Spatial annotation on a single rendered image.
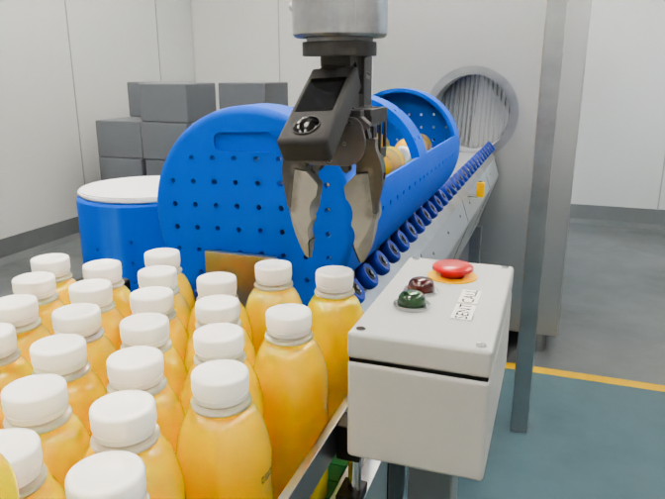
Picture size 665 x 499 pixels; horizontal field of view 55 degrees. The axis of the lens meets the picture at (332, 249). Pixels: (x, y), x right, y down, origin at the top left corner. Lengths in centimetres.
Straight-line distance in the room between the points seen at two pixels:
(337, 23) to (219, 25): 613
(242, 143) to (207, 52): 596
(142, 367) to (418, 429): 20
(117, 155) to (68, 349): 440
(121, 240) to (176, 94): 326
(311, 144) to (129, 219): 81
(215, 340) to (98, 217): 87
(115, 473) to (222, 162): 54
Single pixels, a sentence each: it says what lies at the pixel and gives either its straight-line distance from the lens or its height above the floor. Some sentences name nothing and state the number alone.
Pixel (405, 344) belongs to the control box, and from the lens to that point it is 44.
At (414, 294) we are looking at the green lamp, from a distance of 49.
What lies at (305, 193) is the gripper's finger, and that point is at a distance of 63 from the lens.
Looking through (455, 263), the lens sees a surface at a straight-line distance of 57.
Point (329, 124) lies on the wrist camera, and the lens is 54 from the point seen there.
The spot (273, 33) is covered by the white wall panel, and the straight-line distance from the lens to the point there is 643.
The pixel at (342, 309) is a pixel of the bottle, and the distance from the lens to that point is 63.
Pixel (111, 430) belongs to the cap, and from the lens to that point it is 40.
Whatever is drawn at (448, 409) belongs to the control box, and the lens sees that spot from 45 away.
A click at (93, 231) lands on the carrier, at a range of 136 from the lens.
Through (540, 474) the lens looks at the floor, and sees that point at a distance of 231.
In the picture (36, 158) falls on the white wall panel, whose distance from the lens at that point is 514.
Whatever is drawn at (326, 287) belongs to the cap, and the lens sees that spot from 63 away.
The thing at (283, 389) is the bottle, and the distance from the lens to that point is 53.
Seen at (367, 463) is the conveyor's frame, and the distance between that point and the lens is 67.
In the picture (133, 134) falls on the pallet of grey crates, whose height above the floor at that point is 84.
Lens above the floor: 128
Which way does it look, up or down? 16 degrees down
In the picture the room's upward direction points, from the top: straight up
